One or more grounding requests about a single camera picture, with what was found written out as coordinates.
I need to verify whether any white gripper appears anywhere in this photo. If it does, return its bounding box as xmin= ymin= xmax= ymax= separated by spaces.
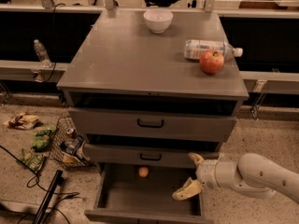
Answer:
xmin=172 ymin=152 xmax=218 ymax=201

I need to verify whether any small orange fruit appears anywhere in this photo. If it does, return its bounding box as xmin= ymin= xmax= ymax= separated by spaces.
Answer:
xmin=138 ymin=166 xmax=150 ymax=178

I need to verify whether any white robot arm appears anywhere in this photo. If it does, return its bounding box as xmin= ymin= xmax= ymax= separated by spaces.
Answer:
xmin=172 ymin=153 xmax=299 ymax=203

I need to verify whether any grey open bottom drawer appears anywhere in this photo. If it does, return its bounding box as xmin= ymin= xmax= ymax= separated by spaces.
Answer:
xmin=85 ymin=163 xmax=214 ymax=224

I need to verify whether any grey metal drawer cabinet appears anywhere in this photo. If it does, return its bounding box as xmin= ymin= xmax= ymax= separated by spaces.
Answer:
xmin=56 ymin=8 xmax=250 ymax=224

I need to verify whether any grey middle drawer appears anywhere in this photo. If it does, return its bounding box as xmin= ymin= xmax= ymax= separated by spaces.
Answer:
xmin=83 ymin=142 xmax=221 ymax=170

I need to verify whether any grey top drawer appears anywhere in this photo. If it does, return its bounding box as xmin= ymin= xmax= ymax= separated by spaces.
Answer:
xmin=69 ymin=107 xmax=236 ymax=143

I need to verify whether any red apple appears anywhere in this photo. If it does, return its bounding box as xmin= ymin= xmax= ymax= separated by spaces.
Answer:
xmin=199 ymin=49 xmax=224 ymax=74

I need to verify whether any dark snack bag in basket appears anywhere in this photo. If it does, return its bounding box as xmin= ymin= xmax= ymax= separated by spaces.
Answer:
xmin=60 ymin=135 xmax=88 ymax=162

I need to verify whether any clear plastic water bottle lying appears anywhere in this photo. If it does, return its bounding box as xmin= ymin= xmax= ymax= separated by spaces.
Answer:
xmin=184 ymin=39 xmax=243 ymax=60

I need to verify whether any soda can in basket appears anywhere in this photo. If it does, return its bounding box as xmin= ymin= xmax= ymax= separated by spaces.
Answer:
xmin=66 ymin=128 xmax=77 ymax=138

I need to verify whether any black bar on floor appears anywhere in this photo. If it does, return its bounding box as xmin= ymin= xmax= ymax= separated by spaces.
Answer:
xmin=32 ymin=170 xmax=63 ymax=224

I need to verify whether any green chip bag upper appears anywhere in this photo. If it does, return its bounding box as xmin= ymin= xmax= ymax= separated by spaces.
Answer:
xmin=32 ymin=125 xmax=57 ymax=151

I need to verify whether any green chip bag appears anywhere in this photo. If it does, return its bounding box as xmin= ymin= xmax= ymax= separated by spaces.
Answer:
xmin=32 ymin=125 xmax=57 ymax=151
xmin=19 ymin=149 xmax=45 ymax=173

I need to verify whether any white ceramic bowl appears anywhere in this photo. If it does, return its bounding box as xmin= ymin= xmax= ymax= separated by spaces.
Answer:
xmin=143 ymin=8 xmax=173 ymax=34

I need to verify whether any green chip bag lower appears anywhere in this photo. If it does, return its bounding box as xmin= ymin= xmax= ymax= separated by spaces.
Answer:
xmin=19 ymin=149 xmax=45 ymax=173

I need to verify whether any brown snack wrapper on floor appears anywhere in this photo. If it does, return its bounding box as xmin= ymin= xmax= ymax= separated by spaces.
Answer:
xmin=3 ymin=113 xmax=39 ymax=130

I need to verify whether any upright plastic water bottle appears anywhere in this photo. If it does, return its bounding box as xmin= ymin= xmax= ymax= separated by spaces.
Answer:
xmin=34 ymin=39 xmax=52 ymax=68

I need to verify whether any wire mesh basket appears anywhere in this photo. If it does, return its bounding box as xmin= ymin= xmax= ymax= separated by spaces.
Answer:
xmin=50 ymin=117 xmax=92 ymax=170

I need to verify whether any black cable on floor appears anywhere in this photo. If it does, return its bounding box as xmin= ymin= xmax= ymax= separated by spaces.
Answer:
xmin=0 ymin=144 xmax=80 ymax=224

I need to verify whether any grey metal rail ledge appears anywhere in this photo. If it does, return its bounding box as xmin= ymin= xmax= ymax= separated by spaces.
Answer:
xmin=0 ymin=60 xmax=68 ymax=83

